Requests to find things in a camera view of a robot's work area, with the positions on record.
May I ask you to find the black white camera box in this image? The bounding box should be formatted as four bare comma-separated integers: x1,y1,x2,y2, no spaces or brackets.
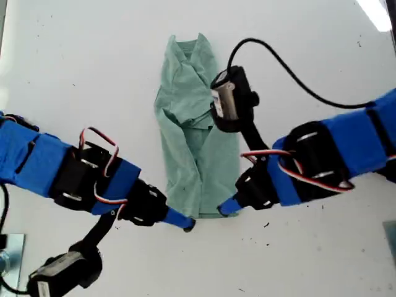
209,65,260,133

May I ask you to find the black camera cable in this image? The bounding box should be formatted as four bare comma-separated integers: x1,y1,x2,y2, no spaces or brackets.
226,38,377,109
0,184,30,295

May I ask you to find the steel post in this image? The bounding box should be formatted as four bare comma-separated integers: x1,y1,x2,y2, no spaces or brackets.
0,250,10,275

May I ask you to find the green t-shirt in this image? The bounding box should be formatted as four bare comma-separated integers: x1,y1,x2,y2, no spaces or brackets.
153,32,241,220

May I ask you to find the arm red white wire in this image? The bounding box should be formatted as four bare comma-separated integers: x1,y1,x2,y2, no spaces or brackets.
79,126,129,214
241,149,355,194

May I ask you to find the shiny steel plate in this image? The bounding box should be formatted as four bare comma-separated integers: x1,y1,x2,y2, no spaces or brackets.
0,233,25,297

